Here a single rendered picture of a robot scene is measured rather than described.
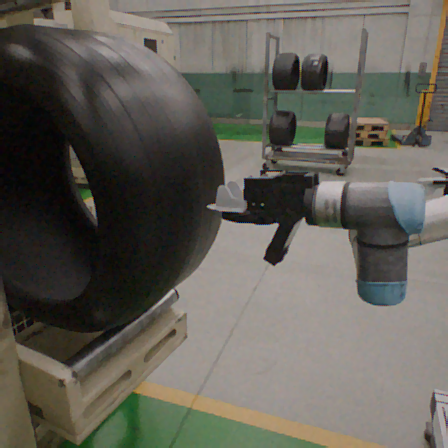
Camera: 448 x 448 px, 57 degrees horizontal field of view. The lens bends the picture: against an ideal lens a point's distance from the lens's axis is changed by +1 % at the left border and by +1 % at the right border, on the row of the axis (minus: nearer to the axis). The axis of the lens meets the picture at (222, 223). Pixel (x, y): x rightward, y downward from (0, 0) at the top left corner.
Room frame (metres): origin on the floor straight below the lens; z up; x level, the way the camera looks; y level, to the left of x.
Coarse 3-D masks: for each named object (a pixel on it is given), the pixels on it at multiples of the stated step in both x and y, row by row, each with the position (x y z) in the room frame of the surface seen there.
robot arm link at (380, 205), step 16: (352, 192) 0.58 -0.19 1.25; (368, 192) 0.57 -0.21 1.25; (384, 192) 0.56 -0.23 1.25; (400, 192) 0.55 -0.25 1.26; (416, 192) 0.54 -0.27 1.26; (352, 208) 0.57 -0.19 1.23; (368, 208) 0.56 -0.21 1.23; (384, 208) 0.55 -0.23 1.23; (400, 208) 0.54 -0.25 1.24; (416, 208) 0.53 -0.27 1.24; (352, 224) 0.57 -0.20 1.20; (368, 224) 0.56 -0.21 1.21; (384, 224) 0.55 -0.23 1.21; (400, 224) 0.54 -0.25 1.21; (416, 224) 0.53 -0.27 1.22; (368, 240) 0.56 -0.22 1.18; (384, 240) 0.55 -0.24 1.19; (400, 240) 0.55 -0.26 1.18
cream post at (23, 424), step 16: (0, 272) 0.58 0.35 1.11; (0, 288) 0.58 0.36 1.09; (0, 304) 0.57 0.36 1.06; (0, 320) 0.57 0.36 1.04; (0, 336) 0.56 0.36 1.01; (0, 352) 0.56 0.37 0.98; (16, 352) 0.58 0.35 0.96; (0, 368) 0.55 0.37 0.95; (16, 368) 0.57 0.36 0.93; (0, 384) 0.55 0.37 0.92; (16, 384) 0.57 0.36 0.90; (0, 400) 0.54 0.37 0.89; (16, 400) 0.56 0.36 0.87; (0, 416) 0.54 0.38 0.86; (16, 416) 0.56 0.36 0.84; (0, 432) 0.53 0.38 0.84; (16, 432) 0.55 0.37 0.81; (32, 432) 0.58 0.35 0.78
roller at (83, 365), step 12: (168, 300) 0.83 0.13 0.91; (144, 312) 0.77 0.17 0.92; (156, 312) 0.79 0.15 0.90; (132, 324) 0.73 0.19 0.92; (144, 324) 0.75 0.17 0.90; (108, 336) 0.68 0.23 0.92; (120, 336) 0.69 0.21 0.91; (132, 336) 0.72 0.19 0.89; (84, 348) 0.64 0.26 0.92; (96, 348) 0.65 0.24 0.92; (108, 348) 0.66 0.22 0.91; (72, 360) 0.61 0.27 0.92; (84, 360) 0.62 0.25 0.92; (96, 360) 0.63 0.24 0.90; (84, 372) 0.60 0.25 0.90
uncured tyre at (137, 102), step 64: (0, 64) 0.70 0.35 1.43; (64, 64) 0.66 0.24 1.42; (128, 64) 0.73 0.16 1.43; (0, 128) 0.99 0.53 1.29; (64, 128) 0.63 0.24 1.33; (128, 128) 0.62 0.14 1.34; (192, 128) 0.74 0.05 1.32; (0, 192) 0.97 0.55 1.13; (64, 192) 1.06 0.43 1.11; (128, 192) 0.60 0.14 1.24; (192, 192) 0.68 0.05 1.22; (0, 256) 0.88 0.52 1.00; (64, 256) 0.97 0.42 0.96; (128, 256) 0.60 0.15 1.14; (192, 256) 0.72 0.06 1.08; (64, 320) 0.67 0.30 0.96; (128, 320) 0.67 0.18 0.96
